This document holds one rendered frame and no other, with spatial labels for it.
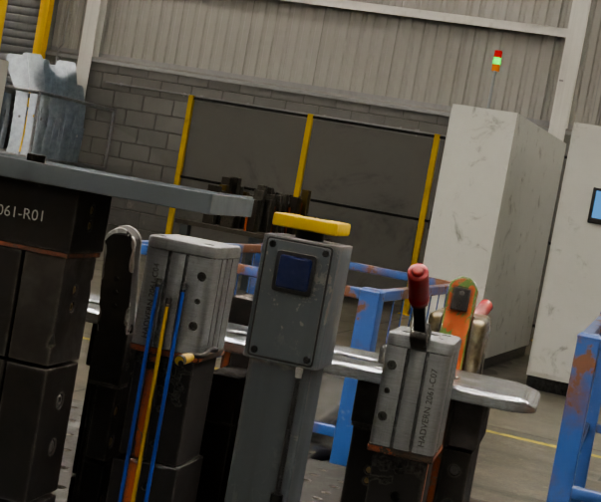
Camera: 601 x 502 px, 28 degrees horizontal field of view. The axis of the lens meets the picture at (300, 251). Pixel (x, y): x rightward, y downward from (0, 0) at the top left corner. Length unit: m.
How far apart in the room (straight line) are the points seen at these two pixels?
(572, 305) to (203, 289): 8.04
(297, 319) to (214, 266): 0.21
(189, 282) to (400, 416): 0.26
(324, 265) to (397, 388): 0.21
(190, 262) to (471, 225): 8.07
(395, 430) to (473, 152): 8.13
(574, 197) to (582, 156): 0.30
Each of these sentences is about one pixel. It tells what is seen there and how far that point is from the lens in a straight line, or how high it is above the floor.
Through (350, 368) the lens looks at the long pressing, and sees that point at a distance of 1.36.
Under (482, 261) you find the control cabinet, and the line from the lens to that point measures 9.28.
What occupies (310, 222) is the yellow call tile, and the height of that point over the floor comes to 1.16.
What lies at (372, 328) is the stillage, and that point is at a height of 0.85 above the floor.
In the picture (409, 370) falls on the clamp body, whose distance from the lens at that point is 1.23.
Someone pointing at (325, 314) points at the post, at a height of 1.08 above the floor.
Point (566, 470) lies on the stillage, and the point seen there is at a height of 0.60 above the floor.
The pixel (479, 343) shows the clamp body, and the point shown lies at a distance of 1.56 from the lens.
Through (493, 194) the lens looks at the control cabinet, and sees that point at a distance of 9.28.
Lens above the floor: 1.19
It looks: 3 degrees down
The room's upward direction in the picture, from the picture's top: 10 degrees clockwise
